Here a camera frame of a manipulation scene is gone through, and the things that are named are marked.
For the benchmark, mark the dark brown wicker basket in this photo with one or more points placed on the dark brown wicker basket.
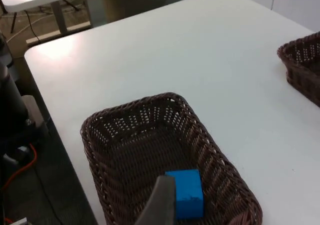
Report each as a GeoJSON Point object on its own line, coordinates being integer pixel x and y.
{"type": "Point", "coordinates": [303, 67]}
{"type": "Point", "coordinates": [140, 155]}

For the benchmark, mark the blue cube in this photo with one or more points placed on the blue cube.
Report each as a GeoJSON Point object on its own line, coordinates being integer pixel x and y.
{"type": "Point", "coordinates": [188, 190]}

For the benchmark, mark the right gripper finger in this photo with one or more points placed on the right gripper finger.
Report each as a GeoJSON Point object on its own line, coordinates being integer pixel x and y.
{"type": "Point", "coordinates": [162, 202]}

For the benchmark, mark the black machine base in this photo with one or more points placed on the black machine base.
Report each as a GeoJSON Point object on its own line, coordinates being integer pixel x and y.
{"type": "Point", "coordinates": [12, 102]}

